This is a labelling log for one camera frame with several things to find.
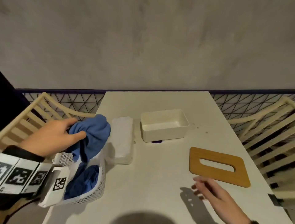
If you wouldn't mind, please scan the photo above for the person's left hand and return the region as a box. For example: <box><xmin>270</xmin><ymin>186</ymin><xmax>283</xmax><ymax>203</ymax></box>
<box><xmin>18</xmin><ymin>118</ymin><xmax>87</xmax><ymax>158</ymax></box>

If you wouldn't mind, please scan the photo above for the left wristband with marker tags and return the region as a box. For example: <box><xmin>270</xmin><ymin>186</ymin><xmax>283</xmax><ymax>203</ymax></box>
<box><xmin>0</xmin><ymin>145</ymin><xmax>52</xmax><ymax>194</ymax></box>

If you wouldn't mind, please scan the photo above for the stack of white tissues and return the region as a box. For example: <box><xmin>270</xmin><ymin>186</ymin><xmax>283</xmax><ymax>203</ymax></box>
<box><xmin>105</xmin><ymin>116</ymin><xmax>135</xmax><ymax>166</ymax></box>

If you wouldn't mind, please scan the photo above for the white tissue box base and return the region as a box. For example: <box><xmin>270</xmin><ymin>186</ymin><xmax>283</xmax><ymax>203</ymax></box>
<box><xmin>140</xmin><ymin>109</ymin><xmax>190</xmax><ymax>143</ymax></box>

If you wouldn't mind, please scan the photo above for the person's right forearm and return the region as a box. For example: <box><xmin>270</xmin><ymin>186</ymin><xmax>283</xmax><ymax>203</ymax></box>
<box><xmin>212</xmin><ymin>191</ymin><xmax>252</xmax><ymax>224</ymax></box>

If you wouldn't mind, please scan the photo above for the white plastic mesh basket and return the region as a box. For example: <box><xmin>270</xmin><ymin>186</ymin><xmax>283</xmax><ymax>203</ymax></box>
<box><xmin>38</xmin><ymin>151</ymin><xmax>106</xmax><ymax>206</ymax></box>

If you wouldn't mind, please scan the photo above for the wooden lid with slot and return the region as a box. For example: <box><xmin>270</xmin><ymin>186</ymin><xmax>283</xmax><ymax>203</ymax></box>
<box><xmin>189</xmin><ymin>146</ymin><xmax>251</xmax><ymax>188</ymax></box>

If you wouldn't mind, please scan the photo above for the small black clamp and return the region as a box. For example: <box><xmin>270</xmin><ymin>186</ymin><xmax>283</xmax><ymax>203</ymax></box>
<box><xmin>268</xmin><ymin>194</ymin><xmax>283</xmax><ymax>207</ymax></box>

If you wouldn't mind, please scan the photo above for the person's right hand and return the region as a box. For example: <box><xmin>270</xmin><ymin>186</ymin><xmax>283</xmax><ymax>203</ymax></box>
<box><xmin>191</xmin><ymin>176</ymin><xmax>231</xmax><ymax>209</ymax></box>

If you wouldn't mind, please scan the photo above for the cream slatted wooden chair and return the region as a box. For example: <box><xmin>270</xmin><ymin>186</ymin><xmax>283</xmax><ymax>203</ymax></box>
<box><xmin>227</xmin><ymin>96</ymin><xmax>295</xmax><ymax>199</ymax></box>
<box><xmin>0</xmin><ymin>92</ymin><xmax>96</xmax><ymax>150</ymax></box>

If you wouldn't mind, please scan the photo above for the blue cloth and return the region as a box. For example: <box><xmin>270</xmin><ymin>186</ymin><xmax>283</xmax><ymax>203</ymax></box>
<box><xmin>64</xmin><ymin>164</ymin><xmax>100</xmax><ymax>200</ymax></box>
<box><xmin>67</xmin><ymin>114</ymin><xmax>112</xmax><ymax>163</ymax></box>

